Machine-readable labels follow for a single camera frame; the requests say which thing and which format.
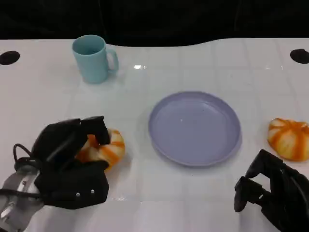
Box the lilac plate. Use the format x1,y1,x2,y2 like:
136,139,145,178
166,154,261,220
148,91,242,168

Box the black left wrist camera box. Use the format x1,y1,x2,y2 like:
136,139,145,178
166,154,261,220
34,165,111,210

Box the black table cable grommet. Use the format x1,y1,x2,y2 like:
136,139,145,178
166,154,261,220
0,51,21,66
289,48,309,64

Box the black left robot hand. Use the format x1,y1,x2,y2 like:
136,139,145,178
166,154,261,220
31,116,112,174

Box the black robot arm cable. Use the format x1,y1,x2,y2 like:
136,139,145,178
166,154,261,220
0,188,43,202
13,144,37,171

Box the pale green mug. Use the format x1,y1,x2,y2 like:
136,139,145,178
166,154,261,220
71,34,119,84

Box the orange white toy bread roll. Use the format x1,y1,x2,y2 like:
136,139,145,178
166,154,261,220
74,129,126,173
267,117,309,162

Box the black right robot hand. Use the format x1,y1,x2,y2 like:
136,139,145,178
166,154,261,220
233,149,309,232

